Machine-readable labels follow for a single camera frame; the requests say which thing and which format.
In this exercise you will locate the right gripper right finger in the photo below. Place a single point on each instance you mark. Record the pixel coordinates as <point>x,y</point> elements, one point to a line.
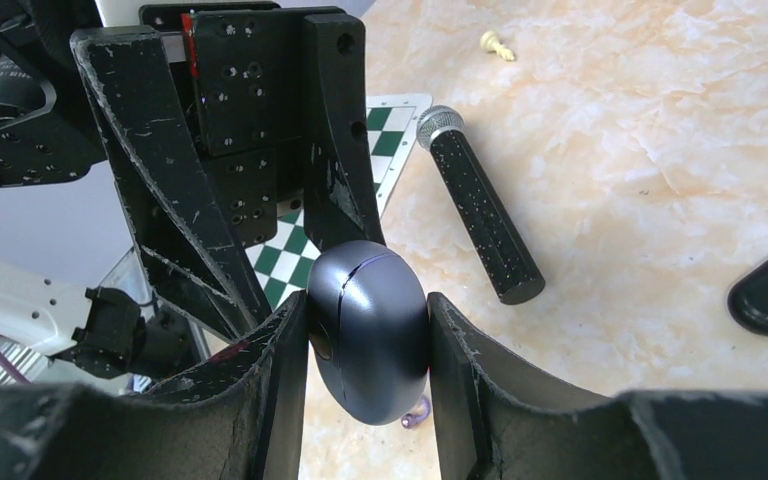
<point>497,416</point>

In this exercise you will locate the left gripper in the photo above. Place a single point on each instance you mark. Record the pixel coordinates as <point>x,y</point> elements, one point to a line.
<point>277,110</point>

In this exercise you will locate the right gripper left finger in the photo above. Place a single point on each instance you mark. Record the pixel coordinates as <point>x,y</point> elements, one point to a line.
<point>237,415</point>

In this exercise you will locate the purple earbud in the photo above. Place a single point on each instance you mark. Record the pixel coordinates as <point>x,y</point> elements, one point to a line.
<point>418,414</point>

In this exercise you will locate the lavender earbud charging case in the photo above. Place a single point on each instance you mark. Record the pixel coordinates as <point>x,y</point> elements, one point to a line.
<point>370,330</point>

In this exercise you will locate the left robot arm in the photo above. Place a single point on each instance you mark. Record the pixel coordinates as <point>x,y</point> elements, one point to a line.
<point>72,289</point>

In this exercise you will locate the green white chessboard mat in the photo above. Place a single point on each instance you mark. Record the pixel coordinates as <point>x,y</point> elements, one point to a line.
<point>282,264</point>

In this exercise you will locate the black glitter microphone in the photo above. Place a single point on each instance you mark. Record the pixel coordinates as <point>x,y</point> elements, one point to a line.
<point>511,269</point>

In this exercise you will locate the cream chess pawn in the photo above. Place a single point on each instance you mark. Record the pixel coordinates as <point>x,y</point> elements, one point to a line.
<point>490,42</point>

